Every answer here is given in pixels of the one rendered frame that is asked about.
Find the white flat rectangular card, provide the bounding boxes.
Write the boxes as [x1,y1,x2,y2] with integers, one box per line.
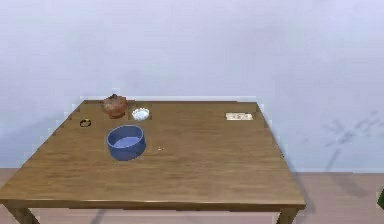
[225,112,254,121]

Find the white fluted dish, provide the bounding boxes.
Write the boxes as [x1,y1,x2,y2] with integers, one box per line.
[131,107,150,122]

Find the brown wooden table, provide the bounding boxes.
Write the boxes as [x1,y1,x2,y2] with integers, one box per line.
[0,99,307,224]

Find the blue round bowl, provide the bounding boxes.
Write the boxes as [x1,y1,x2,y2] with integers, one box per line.
[106,124,147,162]

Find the brown clay teapot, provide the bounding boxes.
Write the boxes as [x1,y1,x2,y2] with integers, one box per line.
[101,93,128,120]

